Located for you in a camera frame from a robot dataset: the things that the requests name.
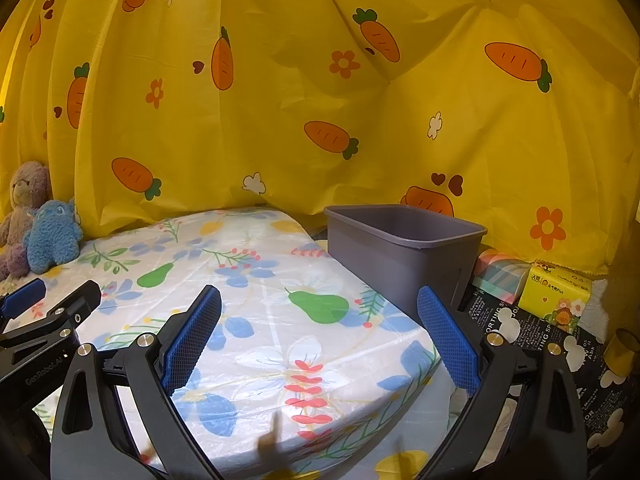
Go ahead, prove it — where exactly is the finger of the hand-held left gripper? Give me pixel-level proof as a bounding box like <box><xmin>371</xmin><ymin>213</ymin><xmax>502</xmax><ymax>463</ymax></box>
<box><xmin>0</xmin><ymin>280</ymin><xmax>102</xmax><ymax>346</ymax></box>
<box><xmin>0</xmin><ymin>280</ymin><xmax>47</xmax><ymax>321</ymax></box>

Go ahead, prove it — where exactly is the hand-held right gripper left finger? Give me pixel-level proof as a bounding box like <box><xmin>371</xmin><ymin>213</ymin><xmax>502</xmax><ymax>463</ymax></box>
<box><xmin>50</xmin><ymin>285</ymin><xmax>223</xmax><ymax>480</ymax></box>

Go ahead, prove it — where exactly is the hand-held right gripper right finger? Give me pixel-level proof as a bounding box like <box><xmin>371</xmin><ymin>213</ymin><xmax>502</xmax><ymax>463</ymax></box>
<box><xmin>416</xmin><ymin>285</ymin><xmax>587</xmax><ymax>480</ymax></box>

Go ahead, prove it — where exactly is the grey plastic bin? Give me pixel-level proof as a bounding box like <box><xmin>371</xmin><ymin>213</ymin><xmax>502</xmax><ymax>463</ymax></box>
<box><xmin>323</xmin><ymin>204</ymin><xmax>488</xmax><ymax>318</ymax></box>

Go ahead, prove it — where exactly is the blue plush toy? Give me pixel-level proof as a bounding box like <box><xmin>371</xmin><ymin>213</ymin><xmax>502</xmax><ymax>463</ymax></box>
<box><xmin>22</xmin><ymin>199</ymin><xmax>85</xmax><ymax>275</ymax></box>

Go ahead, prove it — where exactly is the floral plastic tablecloth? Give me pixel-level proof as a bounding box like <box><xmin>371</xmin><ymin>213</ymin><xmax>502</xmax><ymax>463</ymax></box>
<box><xmin>0</xmin><ymin>207</ymin><xmax>443</xmax><ymax>480</ymax></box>

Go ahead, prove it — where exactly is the pastel checked pack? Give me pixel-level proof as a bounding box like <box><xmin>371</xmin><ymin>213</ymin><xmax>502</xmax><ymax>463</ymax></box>
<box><xmin>472</xmin><ymin>249</ymin><xmax>532</xmax><ymax>306</ymax></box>

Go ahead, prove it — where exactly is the purple teddy bear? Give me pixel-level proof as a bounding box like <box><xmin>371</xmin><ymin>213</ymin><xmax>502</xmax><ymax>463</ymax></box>
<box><xmin>0</xmin><ymin>161</ymin><xmax>53</xmax><ymax>281</ymax></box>

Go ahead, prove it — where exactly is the yellow tissue pack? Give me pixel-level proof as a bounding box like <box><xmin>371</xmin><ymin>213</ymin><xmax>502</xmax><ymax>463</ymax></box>
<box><xmin>517</xmin><ymin>259</ymin><xmax>593</xmax><ymax>335</ymax></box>

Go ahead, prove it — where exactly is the black printed mat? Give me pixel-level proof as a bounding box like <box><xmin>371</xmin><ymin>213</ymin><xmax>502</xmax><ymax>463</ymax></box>
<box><xmin>452</xmin><ymin>285</ymin><xmax>640</xmax><ymax>480</ymax></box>

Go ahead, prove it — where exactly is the gold cylinder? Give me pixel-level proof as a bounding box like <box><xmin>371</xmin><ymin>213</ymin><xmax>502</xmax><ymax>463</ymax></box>
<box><xmin>602</xmin><ymin>329</ymin><xmax>640</xmax><ymax>377</ymax></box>

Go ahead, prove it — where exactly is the yellow carrot print curtain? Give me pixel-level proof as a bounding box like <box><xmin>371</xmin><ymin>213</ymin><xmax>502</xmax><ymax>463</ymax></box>
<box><xmin>0</xmin><ymin>0</ymin><xmax>640</xmax><ymax>281</ymax></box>

